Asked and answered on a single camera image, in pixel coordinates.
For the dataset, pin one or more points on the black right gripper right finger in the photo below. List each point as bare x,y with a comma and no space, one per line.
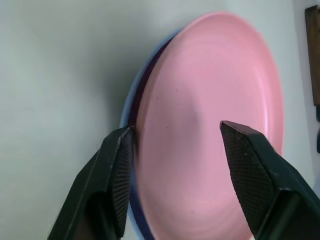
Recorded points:
265,180

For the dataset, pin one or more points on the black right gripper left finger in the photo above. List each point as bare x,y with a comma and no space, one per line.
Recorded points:
100,180

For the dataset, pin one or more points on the pink plastic plate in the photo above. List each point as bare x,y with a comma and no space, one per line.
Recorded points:
212,95

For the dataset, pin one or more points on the light blue plastic plate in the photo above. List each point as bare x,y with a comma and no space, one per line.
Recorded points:
128,105

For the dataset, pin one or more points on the brown wooden peg rack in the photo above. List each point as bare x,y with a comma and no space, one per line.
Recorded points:
314,57

